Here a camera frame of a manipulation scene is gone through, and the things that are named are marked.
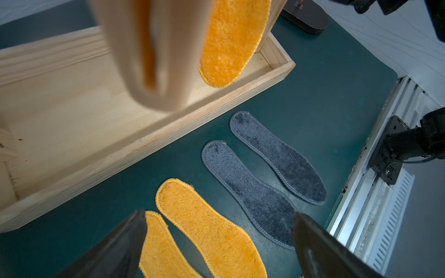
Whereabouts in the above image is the wooden clothes rack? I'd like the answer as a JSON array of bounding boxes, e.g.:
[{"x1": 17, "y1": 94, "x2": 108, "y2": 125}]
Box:
[{"x1": 1, "y1": 1, "x2": 295, "y2": 233}]

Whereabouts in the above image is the dark grey insole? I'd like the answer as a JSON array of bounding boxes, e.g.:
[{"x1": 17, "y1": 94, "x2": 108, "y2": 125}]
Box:
[{"x1": 229, "y1": 111, "x2": 328, "y2": 206}]

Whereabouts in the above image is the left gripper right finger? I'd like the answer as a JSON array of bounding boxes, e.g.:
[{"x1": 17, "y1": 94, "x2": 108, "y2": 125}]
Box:
[{"x1": 293, "y1": 213, "x2": 381, "y2": 278}]

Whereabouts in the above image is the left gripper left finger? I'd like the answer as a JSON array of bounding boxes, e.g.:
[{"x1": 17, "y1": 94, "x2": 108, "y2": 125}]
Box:
[{"x1": 56, "y1": 210, "x2": 147, "y2": 278}]

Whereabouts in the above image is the metal glass holder stand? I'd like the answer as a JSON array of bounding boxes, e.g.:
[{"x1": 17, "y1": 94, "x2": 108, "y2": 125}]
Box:
[{"x1": 280, "y1": 0, "x2": 329, "y2": 35}]

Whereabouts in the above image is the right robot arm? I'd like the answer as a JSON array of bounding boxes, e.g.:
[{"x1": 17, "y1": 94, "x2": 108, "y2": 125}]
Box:
[{"x1": 369, "y1": 108, "x2": 445, "y2": 185}]

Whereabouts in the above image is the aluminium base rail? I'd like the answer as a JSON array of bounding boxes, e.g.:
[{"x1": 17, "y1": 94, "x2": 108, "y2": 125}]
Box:
[{"x1": 327, "y1": 76, "x2": 440, "y2": 275}]

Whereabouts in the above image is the yellow insole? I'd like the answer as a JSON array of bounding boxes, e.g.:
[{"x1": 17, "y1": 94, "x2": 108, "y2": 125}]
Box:
[
  {"x1": 139, "y1": 211, "x2": 201, "y2": 278},
  {"x1": 155, "y1": 178, "x2": 268, "y2": 278},
  {"x1": 198, "y1": 0, "x2": 271, "y2": 88}
]

